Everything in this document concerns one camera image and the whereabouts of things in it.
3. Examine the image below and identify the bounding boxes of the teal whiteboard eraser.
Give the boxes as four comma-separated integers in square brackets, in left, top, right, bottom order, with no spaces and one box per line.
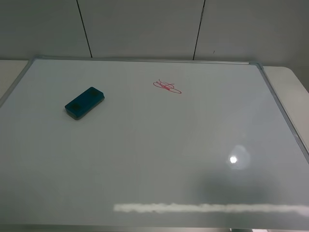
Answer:
[65,87,105,120]

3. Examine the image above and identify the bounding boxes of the white framed whiteboard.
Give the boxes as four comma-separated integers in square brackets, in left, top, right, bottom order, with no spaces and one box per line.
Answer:
[0,57,309,232]

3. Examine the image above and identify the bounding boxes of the red marker scribble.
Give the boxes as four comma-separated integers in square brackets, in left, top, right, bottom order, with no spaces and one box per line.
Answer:
[153,79,182,94]

